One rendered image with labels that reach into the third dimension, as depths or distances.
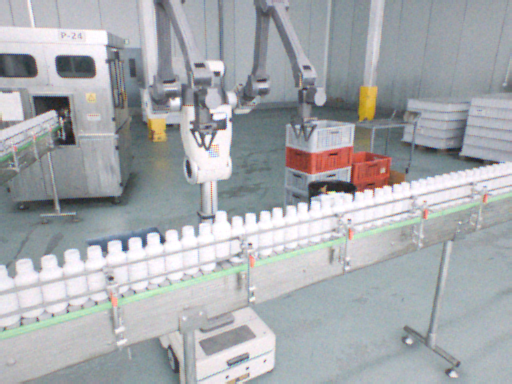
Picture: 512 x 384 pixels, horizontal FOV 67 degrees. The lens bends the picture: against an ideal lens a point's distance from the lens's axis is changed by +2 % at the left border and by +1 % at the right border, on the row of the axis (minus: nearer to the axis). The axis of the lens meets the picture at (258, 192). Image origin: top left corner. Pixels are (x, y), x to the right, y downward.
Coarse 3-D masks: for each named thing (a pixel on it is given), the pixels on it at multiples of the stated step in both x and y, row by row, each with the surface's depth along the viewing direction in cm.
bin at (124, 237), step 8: (128, 232) 177; (136, 232) 179; (144, 232) 181; (152, 232) 183; (160, 232) 177; (88, 240) 169; (96, 240) 171; (104, 240) 173; (112, 240) 175; (120, 240) 177; (128, 240) 178; (144, 240) 182; (160, 240) 179; (104, 248) 174; (128, 248) 180
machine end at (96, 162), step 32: (0, 32) 396; (32, 32) 401; (64, 32) 406; (96, 32) 413; (0, 64) 407; (32, 64) 413; (64, 64) 419; (96, 64) 425; (32, 96) 420; (64, 96) 426; (96, 96) 435; (0, 128) 426; (96, 128) 446; (128, 128) 576; (64, 160) 450; (96, 160) 457; (128, 160) 552; (32, 192) 454; (64, 192) 461; (96, 192) 468
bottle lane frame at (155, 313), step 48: (336, 240) 160; (384, 240) 175; (432, 240) 194; (192, 288) 130; (240, 288) 140; (288, 288) 153; (0, 336) 104; (48, 336) 110; (96, 336) 117; (144, 336) 126
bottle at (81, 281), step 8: (72, 256) 111; (72, 264) 112; (80, 264) 113; (64, 272) 112; (72, 272) 111; (64, 280) 113; (72, 280) 112; (80, 280) 113; (72, 288) 113; (80, 288) 114; (88, 296) 117; (72, 304) 115; (80, 304) 115
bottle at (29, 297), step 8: (16, 264) 105; (24, 264) 105; (32, 264) 108; (24, 272) 106; (32, 272) 108; (16, 280) 106; (24, 280) 106; (32, 280) 107; (40, 288) 110; (24, 296) 107; (32, 296) 108; (40, 296) 110; (24, 304) 108; (32, 304) 108; (32, 312) 109; (40, 312) 111
